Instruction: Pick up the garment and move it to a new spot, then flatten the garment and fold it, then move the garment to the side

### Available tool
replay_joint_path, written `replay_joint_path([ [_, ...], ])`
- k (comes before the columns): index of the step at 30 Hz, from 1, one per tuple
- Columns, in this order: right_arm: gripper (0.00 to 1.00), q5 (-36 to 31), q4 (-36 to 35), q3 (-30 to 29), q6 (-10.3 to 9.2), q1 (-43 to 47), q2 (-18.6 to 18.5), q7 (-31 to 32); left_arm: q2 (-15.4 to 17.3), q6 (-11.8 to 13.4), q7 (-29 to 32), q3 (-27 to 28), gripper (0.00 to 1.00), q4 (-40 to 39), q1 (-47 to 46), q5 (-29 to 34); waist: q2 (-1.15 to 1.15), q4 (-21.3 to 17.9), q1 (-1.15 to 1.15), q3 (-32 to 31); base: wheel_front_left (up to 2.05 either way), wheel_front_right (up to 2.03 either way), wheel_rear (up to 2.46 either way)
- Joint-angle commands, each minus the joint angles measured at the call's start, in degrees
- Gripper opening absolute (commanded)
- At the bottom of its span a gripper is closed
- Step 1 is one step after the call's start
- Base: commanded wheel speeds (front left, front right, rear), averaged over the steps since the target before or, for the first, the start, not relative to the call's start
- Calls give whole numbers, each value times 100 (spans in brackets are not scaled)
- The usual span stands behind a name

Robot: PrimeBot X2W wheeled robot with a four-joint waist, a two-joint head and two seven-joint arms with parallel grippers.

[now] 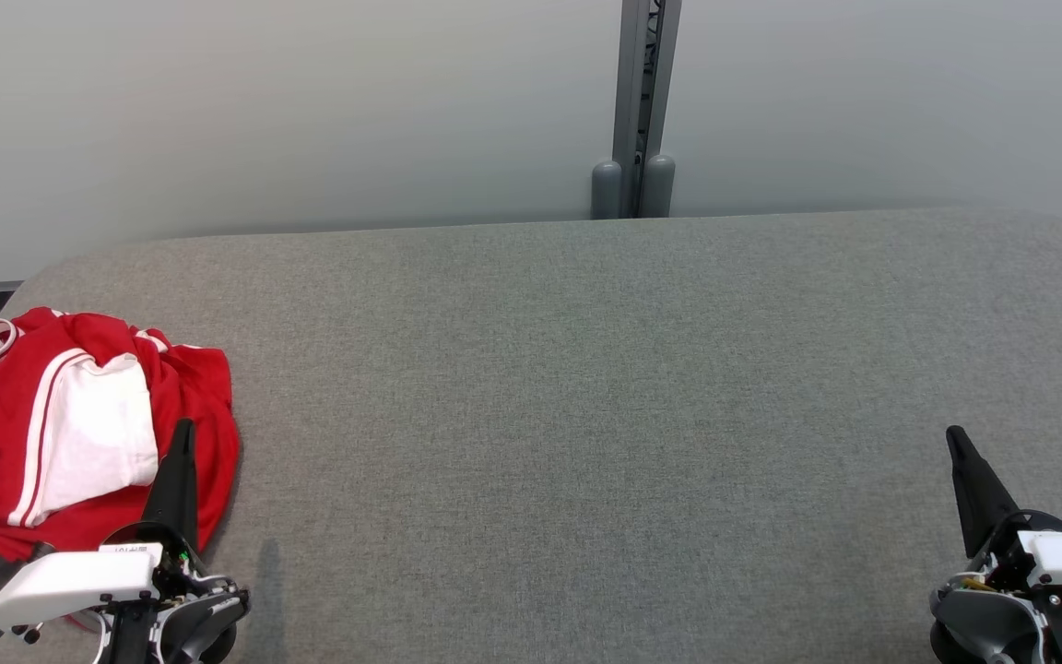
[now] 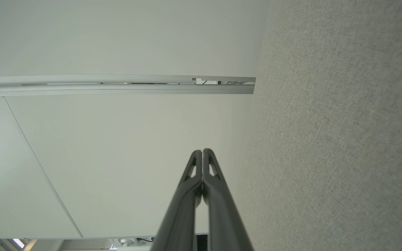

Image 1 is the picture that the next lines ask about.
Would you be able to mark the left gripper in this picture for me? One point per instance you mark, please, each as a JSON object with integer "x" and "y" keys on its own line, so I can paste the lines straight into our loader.
{"x": 199, "y": 618}

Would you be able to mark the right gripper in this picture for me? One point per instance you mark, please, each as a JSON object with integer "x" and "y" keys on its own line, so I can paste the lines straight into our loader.
{"x": 983, "y": 618}

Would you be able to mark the red Bulls basketball jersey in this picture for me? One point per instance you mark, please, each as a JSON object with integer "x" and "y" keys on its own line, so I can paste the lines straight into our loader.
{"x": 88, "y": 433}

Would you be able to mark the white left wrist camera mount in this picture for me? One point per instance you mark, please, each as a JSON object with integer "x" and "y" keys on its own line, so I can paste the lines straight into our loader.
{"x": 70, "y": 581}

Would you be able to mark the grey metal partition post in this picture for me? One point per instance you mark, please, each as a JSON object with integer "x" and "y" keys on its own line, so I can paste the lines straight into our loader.
{"x": 646, "y": 83}

